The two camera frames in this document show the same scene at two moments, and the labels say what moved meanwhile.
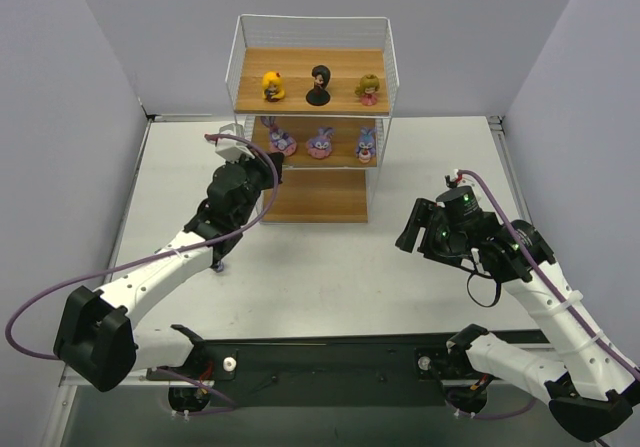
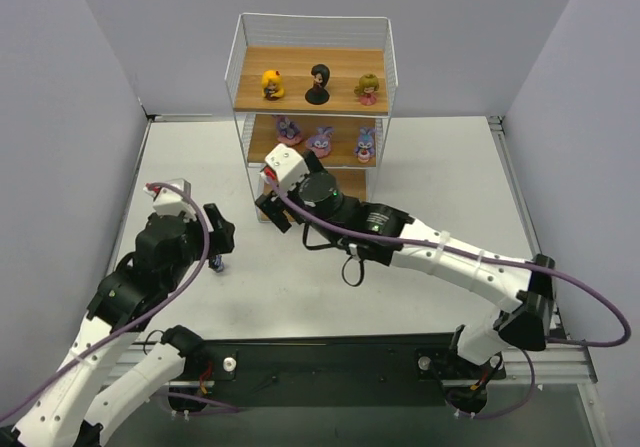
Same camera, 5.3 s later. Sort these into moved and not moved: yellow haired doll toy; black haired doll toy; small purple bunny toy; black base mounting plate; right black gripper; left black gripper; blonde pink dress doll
Moved: right black gripper; left black gripper
Not moved: black haired doll toy; yellow haired doll toy; blonde pink dress doll; small purple bunny toy; black base mounting plate
